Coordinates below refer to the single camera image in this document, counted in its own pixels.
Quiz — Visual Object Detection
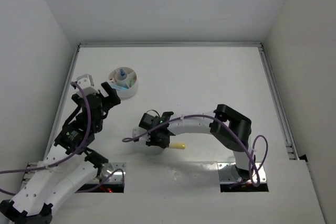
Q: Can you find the blue highlighter marker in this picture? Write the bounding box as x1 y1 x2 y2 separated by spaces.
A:
110 83 128 91

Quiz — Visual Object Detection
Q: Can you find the yellow highlighter marker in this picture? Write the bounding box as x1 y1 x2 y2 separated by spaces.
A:
169 143 185 150

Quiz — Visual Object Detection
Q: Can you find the white round divided organizer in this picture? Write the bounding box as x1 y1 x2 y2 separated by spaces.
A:
108 67 139 100

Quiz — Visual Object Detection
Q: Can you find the clear blue-capped glue bottle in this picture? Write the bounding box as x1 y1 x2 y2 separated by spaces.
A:
115 68 128 81

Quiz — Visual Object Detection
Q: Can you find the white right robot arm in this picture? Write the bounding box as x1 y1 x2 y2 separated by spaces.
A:
139 104 253 180

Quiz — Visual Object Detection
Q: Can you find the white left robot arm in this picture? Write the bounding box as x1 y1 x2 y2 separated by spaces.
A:
1 80 121 223

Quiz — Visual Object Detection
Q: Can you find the green marker in organizer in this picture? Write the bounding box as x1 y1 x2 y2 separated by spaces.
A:
129 77 136 88

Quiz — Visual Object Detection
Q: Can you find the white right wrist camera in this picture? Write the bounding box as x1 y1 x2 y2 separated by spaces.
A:
132 127 149 142

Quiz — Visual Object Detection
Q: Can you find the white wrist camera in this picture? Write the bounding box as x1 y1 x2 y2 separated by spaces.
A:
76 74 98 98
132 127 149 142

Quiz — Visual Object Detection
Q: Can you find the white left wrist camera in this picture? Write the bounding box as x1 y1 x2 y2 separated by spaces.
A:
76 74 98 98

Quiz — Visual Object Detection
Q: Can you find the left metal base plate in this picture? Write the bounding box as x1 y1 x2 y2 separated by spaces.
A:
100 163 125 183

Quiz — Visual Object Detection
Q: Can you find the metal base plate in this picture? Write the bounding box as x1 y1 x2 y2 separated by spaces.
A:
217 162 267 185
100 163 125 183

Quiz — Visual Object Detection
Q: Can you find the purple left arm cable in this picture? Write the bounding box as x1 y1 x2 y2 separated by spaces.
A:
0 81 124 196

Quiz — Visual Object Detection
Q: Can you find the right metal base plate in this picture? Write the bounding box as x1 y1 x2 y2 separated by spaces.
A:
217 162 267 185

